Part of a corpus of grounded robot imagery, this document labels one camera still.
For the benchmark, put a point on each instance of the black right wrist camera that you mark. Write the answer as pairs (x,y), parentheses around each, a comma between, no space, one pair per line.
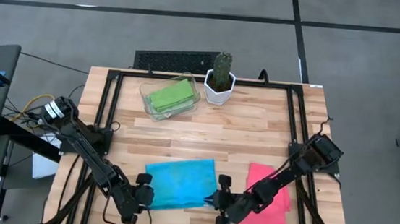
(225,180)

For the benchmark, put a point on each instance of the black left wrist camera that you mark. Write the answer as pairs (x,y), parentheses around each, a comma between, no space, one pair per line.
(144,178)

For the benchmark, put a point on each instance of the white hexagonal plant pot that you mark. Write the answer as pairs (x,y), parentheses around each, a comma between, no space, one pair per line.
(217,97)

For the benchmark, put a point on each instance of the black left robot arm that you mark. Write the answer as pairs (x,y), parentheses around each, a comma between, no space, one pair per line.
(84,145)

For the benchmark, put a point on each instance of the white paper box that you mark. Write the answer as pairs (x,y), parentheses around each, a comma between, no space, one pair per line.
(42,169)

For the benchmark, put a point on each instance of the clear plastic bin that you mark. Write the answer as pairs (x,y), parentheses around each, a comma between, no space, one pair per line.
(143,96)

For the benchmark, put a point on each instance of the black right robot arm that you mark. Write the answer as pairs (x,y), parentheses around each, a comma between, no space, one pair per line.
(289,174)

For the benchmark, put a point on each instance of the blue microfiber towel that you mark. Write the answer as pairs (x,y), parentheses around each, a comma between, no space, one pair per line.
(179,182)

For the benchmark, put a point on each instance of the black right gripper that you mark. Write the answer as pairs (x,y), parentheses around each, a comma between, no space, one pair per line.
(224,201)

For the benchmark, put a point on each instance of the white table sticker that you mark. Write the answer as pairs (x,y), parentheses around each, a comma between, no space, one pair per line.
(316,86)

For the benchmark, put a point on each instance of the black aluminium table frame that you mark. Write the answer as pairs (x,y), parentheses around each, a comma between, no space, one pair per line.
(134,73)

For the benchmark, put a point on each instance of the bright green microfiber towel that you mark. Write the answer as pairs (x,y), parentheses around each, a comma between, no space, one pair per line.
(170,95)

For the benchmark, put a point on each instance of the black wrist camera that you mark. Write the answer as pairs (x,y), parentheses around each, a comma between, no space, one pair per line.
(225,180)
(144,178)

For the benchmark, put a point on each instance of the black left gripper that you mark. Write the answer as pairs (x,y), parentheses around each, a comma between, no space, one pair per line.
(144,195)

